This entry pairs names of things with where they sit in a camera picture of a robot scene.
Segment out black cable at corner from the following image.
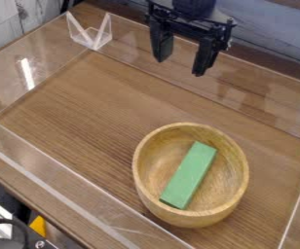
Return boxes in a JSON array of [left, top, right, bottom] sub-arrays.
[[0, 217, 31, 249]]

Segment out clear acrylic corner bracket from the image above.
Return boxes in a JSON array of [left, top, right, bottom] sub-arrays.
[[65, 13, 112, 51]]

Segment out yellow and black device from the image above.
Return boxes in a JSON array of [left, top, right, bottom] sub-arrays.
[[0, 186, 84, 249]]

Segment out brown wooden bowl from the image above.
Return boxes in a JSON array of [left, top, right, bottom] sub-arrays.
[[131, 123, 249, 229]]

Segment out clear acrylic enclosure walls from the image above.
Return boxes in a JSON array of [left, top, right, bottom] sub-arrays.
[[0, 17, 300, 249]]

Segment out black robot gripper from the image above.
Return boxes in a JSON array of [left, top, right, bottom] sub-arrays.
[[146, 0, 237, 77]]

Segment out green rectangular block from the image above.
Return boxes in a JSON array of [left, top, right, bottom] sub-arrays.
[[159, 141, 218, 210]]

